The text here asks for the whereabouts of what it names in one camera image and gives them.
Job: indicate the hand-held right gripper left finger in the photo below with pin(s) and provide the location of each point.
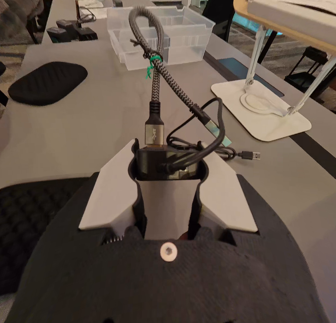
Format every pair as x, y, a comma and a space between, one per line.
110, 197

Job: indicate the black seven-port USB hub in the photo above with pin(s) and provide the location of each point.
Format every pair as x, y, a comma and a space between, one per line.
210, 144

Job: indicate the black foam wrist rest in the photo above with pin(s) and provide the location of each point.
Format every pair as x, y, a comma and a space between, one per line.
31, 223
47, 82

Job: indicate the black battery chargers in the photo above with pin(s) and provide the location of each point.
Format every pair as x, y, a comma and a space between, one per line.
71, 30

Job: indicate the white document stand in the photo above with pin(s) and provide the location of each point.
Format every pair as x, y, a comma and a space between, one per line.
262, 108

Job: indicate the clear plastic organizer box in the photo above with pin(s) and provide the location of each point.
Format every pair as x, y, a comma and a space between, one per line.
168, 37

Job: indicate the dark desk mat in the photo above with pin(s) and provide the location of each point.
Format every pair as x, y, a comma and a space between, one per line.
241, 71

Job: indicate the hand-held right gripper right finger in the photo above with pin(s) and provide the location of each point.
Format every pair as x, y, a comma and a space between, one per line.
228, 200

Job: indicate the black office chair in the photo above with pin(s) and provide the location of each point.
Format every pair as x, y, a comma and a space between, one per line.
310, 71

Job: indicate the green twist tie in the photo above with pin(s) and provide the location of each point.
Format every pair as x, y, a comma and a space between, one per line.
153, 63

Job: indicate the instruction sheet on stand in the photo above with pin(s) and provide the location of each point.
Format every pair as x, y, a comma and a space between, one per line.
241, 6

